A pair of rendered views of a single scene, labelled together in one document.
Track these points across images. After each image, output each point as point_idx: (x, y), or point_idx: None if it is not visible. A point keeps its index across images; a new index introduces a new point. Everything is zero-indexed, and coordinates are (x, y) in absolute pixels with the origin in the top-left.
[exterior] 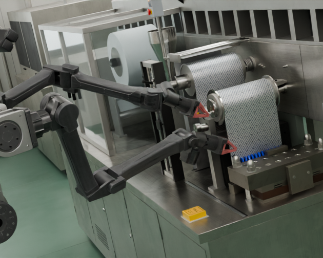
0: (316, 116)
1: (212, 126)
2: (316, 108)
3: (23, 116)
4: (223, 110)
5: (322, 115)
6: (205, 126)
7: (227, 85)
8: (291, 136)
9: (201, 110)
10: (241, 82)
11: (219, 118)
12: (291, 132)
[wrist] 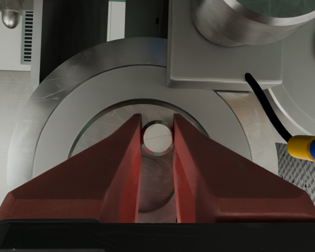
0: (21, 79)
1: (169, 18)
2: (15, 102)
3: None
4: (13, 161)
5: None
6: (197, 14)
7: (310, 189)
8: (156, 11)
9: (184, 197)
10: (283, 175)
11: (73, 98)
12: (152, 23)
